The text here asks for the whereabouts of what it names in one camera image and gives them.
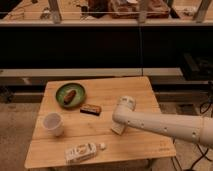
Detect green plate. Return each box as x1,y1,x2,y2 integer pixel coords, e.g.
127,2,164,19
55,83,86,109

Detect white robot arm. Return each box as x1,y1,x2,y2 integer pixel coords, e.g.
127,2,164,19
112,96,213,149

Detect long wooden bench shelf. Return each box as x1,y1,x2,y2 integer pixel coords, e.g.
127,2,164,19
0,68,182,77

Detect brown chocolate bar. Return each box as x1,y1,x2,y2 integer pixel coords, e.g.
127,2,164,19
80,104,102,116

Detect white sponge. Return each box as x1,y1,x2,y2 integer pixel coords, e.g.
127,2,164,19
111,122,125,135

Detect white plastic cup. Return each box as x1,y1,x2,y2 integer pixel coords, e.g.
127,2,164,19
43,113,64,137

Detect black floor cable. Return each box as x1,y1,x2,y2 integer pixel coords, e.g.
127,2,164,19
169,136,213,171

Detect brown pastry on plate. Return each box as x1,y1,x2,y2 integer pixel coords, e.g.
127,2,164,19
64,90,76,105

